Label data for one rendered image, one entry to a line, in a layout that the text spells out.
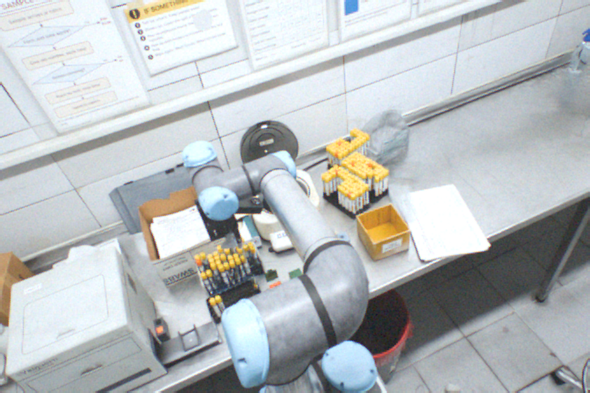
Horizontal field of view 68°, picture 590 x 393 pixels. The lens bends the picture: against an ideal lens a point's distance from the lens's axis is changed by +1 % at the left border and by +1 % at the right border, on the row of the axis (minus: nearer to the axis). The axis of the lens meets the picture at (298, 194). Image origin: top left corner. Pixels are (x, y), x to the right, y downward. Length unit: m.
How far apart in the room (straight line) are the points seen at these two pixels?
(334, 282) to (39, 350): 0.80
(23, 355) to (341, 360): 0.74
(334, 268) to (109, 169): 1.12
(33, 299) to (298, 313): 0.87
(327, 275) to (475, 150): 1.34
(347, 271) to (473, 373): 1.69
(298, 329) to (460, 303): 1.88
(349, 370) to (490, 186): 0.98
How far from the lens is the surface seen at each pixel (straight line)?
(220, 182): 0.93
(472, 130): 2.00
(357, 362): 1.04
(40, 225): 1.77
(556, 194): 1.79
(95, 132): 1.50
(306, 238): 0.74
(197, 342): 1.37
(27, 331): 1.30
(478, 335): 2.39
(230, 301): 1.44
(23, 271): 1.75
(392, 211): 1.52
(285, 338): 0.62
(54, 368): 1.27
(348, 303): 0.64
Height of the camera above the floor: 2.08
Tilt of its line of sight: 45 degrees down
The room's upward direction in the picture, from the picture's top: 10 degrees counter-clockwise
